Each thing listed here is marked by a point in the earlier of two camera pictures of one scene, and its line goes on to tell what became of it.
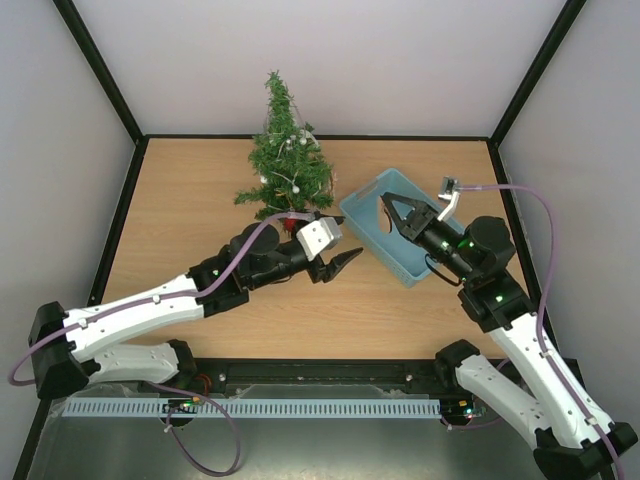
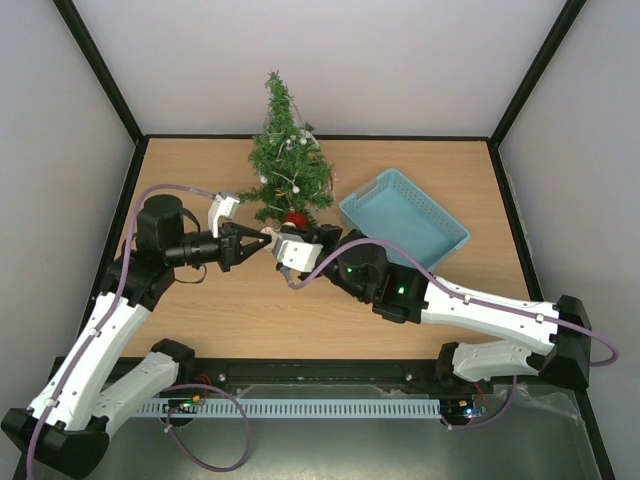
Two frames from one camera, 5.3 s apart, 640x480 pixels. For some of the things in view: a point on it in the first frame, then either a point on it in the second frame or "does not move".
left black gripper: [331, 271] -> [231, 242]
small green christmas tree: [293, 174] does not move
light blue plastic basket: [368, 211] does not move
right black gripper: [416, 220] -> [317, 238]
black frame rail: [320, 376] does not move
